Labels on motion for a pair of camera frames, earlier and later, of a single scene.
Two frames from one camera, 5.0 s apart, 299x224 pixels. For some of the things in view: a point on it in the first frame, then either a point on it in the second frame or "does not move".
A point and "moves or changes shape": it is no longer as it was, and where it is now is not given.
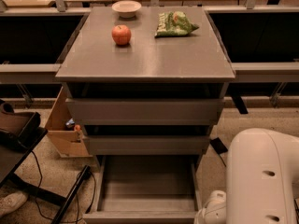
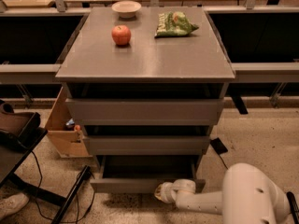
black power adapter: x=219 y=146 does not move
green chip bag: x=174 y=23 does not move
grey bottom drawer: x=147 y=189 moves or changes shape
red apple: x=121 y=35 does not move
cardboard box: x=68 y=143 does not move
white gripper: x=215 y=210 → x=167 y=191
